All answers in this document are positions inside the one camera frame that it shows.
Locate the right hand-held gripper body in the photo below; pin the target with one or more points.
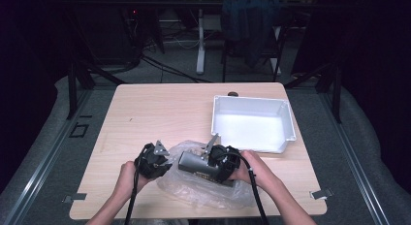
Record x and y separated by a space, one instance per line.
224 162

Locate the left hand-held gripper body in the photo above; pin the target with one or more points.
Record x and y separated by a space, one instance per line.
150 162

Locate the clear plastic bag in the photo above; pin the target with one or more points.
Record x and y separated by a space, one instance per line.
200 194

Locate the dark grey box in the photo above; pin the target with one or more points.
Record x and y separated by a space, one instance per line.
194 162

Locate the person's left hand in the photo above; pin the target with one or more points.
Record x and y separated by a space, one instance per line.
129 179

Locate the person's right hand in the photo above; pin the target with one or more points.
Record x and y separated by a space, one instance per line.
255 171

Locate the white plastic bin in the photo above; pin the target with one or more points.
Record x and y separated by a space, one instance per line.
252 128

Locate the dark table grommet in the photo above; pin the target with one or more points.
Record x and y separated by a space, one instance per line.
233 94

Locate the grey tape piece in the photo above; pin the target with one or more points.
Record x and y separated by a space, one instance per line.
76 197
321 193

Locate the black metal stand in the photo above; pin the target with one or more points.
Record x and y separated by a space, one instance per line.
337 95
72 89

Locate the white desk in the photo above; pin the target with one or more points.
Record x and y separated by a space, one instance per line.
200 40

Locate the black chair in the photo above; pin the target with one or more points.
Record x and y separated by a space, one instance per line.
279 50

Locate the dark cloth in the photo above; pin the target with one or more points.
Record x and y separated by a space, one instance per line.
248 21

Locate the metal floor rail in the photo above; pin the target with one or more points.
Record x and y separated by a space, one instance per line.
45 160
352 160

